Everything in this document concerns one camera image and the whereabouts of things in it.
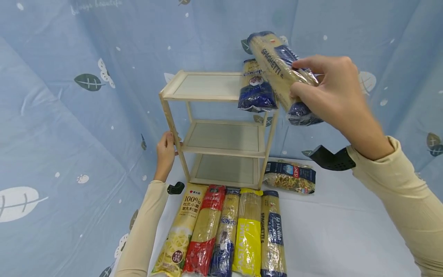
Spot person's left hand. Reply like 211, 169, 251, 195
154, 132, 183, 182

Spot person's right hand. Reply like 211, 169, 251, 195
289, 55, 395, 161

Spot clear spaghetti packet blue ends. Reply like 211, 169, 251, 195
247, 32, 324, 126

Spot light wooden three-tier shelf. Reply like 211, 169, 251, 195
159, 70, 280, 190

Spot person's left forearm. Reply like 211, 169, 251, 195
114, 180, 170, 277

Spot person's right forearm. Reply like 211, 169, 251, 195
346, 135, 443, 277

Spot dark blue pasta packet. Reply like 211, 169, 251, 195
238, 58, 278, 113

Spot blue spiral pasta packet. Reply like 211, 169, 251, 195
263, 160, 316, 194

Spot yellow noodle-print spaghetti packet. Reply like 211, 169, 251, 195
151, 183, 208, 277

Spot red spaghetti packet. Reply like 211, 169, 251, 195
182, 185, 226, 277

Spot narrow blue spaghetti packet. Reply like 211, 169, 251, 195
208, 187, 241, 277

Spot bright yellow spaghetti packet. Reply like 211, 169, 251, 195
232, 188, 263, 277

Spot clear spaghetti packet blue label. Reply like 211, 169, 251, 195
260, 190, 288, 277

